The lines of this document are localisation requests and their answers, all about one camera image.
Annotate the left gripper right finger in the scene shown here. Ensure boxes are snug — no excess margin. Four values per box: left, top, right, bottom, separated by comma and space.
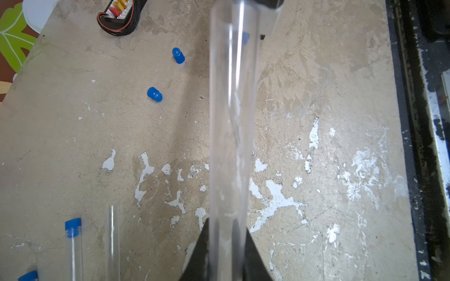
243, 230, 273, 281

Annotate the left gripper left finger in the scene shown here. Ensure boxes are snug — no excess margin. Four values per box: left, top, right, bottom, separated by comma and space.
179, 218, 210, 281

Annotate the clear test tube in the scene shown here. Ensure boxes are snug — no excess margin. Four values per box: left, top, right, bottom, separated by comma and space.
105, 204, 121, 281
66, 228, 83, 281
209, 1, 259, 281

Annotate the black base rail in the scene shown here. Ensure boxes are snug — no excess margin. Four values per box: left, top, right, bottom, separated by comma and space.
386, 1, 450, 281

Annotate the blue stopper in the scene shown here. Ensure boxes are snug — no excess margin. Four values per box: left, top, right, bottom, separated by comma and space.
147, 87, 163, 103
172, 48, 185, 64
241, 32, 250, 46
64, 218, 82, 239
18, 270, 39, 281

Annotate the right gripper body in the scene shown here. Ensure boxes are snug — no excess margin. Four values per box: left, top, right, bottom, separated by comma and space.
254, 0, 285, 40

